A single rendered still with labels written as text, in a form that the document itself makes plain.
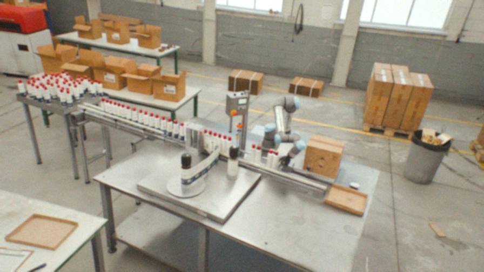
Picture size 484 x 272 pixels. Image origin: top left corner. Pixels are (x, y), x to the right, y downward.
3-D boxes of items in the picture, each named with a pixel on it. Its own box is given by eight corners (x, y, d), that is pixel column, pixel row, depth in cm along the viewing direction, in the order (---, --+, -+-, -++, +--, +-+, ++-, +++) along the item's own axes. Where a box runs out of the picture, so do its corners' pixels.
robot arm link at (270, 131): (262, 134, 362) (263, 122, 355) (275, 134, 363) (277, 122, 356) (264, 139, 351) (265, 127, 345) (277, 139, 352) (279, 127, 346)
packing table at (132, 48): (63, 75, 734) (55, 36, 697) (91, 66, 801) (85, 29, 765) (161, 96, 678) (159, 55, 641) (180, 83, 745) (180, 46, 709)
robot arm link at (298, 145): (305, 140, 294) (307, 148, 288) (297, 148, 300) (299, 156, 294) (297, 137, 291) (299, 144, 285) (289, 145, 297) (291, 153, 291)
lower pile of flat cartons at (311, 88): (287, 92, 745) (289, 82, 735) (294, 85, 790) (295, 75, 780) (318, 99, 726) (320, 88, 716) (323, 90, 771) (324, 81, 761)
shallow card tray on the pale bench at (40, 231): (4, 241, 237) (3, 237, 235) (34, 216, 258) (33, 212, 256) (54, 251, 231) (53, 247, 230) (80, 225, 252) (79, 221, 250)
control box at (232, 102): (224, 113, 320) (226, 93, 311) (241, 110, 328) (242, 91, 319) (229, 117, 312) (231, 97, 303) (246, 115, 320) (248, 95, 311)
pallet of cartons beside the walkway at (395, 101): (416, 141, 584) (435, 89, 542) (361, 131, 603) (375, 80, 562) (408, 113, 687) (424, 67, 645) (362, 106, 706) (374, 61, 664)
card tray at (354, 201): (323, 202, 289) (324, 198, 287) (331, 186, 309) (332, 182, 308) (362, 216, 277) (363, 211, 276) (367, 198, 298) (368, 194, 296)
